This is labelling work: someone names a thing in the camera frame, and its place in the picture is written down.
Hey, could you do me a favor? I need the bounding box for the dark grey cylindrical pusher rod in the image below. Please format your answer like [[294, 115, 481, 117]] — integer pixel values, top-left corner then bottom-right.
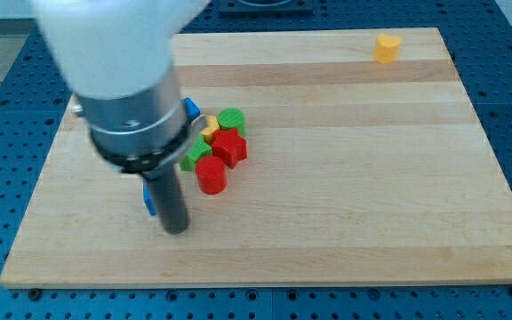
[[142, 167, 190, 235]]

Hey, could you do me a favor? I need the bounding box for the blue triangle block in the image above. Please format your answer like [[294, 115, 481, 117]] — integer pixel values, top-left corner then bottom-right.
[[142, 184, 156, 216]]

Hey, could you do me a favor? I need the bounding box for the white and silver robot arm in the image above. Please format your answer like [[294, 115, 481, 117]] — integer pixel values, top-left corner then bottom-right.
[[30, 0, 208, 234]]

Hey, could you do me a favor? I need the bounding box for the green star block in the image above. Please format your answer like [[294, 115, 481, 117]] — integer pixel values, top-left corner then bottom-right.
[[180, 135, 212, 172]]

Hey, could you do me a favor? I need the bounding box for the red star block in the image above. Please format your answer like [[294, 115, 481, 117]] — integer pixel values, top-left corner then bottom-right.
[[212, 128, 248, 169]]

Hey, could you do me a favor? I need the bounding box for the red cylinder block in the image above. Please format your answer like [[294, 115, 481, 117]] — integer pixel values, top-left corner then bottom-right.
[[196, 156, 228, 195]]

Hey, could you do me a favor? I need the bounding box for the yellow pentagon block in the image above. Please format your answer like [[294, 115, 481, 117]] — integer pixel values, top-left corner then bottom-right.
[[200, 115, 220, 145]]

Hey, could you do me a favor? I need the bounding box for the blue block upper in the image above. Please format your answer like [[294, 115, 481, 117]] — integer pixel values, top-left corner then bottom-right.
[[183, 98, 201, 121]]

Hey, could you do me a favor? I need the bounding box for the green cylinder block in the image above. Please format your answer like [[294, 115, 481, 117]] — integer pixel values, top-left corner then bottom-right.
[[217, 108, 245, 137]]

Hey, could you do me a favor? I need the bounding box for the wooden board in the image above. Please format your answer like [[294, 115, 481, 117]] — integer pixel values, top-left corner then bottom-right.
[[0, 28, 512, 289]]

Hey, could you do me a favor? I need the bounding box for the yellow heart block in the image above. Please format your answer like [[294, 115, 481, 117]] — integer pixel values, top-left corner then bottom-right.
[[372, 33, 402, 64]]

